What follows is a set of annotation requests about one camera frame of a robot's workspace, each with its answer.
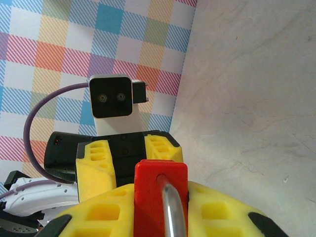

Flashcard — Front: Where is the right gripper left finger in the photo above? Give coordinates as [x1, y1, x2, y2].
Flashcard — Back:
[48, 184, 136, 237]

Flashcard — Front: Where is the red padlock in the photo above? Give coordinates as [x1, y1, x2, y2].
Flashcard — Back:
[134, 159, 189, 237]

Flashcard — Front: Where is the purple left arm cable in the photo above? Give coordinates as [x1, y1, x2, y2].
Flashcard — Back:
[0, 82, 90, 201]

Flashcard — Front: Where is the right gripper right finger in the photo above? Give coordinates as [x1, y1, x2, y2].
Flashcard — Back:
[187, 181, 290, 237]

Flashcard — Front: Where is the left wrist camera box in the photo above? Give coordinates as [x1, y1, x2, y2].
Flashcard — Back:
[88, 73, 135, 119]

